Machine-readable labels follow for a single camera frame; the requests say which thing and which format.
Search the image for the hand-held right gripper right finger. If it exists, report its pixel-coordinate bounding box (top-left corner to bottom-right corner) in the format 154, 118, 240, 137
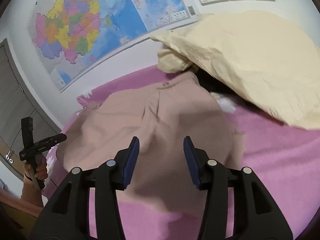
183, 136, 293, 240

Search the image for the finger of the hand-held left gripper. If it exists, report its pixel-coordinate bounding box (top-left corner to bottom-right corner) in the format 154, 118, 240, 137
37, 133, 67, 153

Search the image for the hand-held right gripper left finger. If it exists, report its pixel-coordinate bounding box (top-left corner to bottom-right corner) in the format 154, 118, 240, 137
30, 136, 140, 240

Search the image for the beige coat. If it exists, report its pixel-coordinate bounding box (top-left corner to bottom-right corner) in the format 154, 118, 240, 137
55, 72, 247, 205

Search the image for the person's left hand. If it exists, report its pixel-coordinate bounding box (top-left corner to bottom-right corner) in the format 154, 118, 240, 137
24, 156, 48, 181

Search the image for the grey door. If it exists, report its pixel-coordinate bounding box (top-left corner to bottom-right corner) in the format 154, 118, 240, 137
0, 39, 62, 180

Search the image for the pink blanket with white print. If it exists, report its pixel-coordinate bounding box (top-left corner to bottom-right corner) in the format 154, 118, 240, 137
44, 64, 320, 240

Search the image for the pale yellow pillow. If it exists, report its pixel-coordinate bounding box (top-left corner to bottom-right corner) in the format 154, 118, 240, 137
149, 9, 320, 130

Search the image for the wooden bed frame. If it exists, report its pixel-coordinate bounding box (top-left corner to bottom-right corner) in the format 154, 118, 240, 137
0, 188, 44, 232

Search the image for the colourful wall map poster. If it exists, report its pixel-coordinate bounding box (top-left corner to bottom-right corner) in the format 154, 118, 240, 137
27, 0, 200, 92

